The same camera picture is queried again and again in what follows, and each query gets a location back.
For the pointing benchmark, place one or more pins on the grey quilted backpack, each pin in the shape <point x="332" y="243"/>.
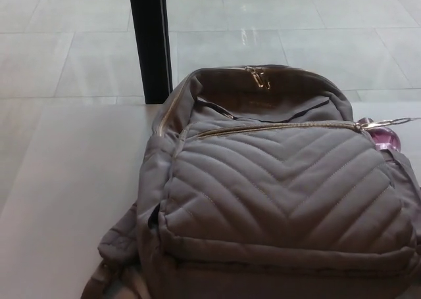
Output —
<point x="276" y="207"/>

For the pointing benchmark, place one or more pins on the black window frame post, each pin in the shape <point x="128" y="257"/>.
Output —
<point x="149" y="42"/>

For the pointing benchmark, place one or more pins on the purple glass bottle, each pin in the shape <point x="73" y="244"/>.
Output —
<point x="386" y="139"/>

